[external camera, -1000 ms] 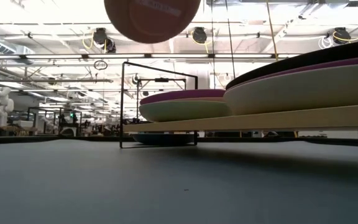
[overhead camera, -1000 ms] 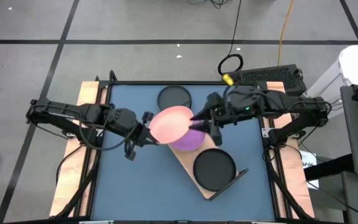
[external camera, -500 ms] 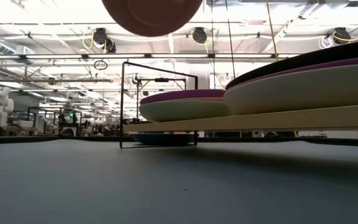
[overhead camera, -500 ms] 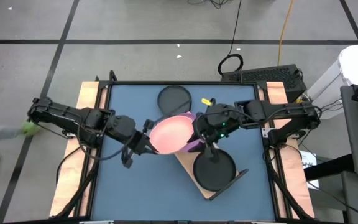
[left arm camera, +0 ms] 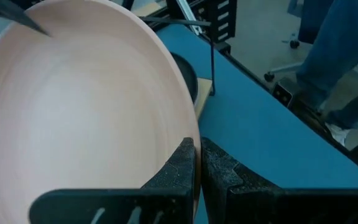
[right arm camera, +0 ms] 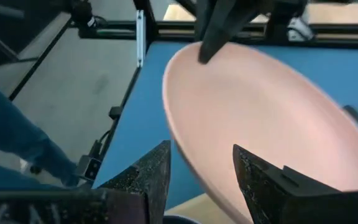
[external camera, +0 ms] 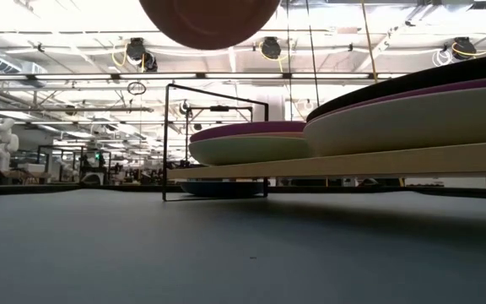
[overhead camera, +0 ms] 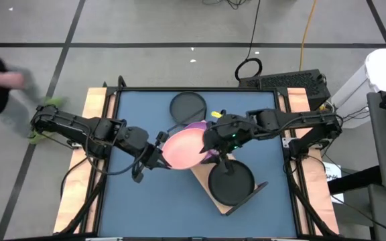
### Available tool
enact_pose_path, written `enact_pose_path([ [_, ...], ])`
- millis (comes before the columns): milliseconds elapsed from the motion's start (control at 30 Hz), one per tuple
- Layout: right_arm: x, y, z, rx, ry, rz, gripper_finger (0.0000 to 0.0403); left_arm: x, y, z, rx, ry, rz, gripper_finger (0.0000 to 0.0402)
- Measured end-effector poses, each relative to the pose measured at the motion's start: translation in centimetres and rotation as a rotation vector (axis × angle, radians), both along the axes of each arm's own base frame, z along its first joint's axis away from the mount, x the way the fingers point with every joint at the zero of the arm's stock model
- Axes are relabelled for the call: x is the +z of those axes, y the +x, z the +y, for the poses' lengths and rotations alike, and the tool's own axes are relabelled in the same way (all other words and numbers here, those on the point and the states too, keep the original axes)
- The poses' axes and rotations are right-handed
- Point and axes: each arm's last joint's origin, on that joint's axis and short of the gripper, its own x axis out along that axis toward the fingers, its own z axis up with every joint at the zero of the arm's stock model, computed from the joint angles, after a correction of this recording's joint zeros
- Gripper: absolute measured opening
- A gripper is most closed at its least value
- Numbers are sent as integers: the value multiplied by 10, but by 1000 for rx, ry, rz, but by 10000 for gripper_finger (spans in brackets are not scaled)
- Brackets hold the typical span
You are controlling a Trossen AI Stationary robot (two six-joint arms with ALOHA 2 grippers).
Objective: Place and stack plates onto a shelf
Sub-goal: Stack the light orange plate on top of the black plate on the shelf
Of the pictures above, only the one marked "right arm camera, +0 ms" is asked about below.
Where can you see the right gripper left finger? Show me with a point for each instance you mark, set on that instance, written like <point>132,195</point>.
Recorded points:
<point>154,180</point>

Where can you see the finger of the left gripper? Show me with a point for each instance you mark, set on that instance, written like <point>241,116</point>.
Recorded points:
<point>228,25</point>
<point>202,18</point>

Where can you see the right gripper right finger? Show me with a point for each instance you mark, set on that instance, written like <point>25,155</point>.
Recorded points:
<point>259,186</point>

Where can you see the black plate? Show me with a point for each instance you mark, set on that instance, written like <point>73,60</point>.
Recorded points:
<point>179,220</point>

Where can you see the pink plate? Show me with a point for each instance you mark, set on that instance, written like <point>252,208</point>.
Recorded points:
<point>259,124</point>

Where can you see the blue table mat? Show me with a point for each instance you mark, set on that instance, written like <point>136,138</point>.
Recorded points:
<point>145,124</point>

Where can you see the wooden table side panel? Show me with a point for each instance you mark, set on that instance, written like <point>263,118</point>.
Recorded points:
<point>337,14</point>

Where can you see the person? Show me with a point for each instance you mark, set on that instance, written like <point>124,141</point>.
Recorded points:
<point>11,133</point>

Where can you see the black table frame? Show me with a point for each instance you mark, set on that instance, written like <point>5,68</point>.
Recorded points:
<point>154,31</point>

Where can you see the wooden shelf with black frame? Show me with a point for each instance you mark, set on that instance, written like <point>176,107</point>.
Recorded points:
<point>197,210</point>

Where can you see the small black table-edge camera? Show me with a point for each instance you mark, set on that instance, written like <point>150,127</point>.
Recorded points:
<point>87,166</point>

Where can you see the white bracket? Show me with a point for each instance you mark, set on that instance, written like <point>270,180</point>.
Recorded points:
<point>300,29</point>

